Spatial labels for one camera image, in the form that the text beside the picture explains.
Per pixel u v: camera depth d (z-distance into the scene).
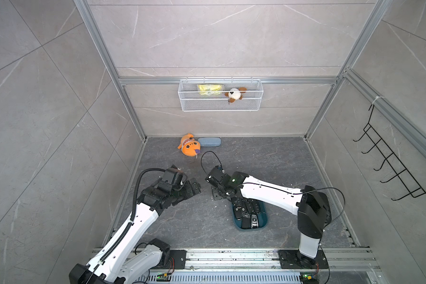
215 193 0.73
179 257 0.73
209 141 1.14
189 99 0.88
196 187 0.67
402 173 0.63
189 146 1.04
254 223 0.82
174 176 0.56
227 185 0.59
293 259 0.73
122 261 0.42
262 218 0.84
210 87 0.83
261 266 0.73
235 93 0.86
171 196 0.55
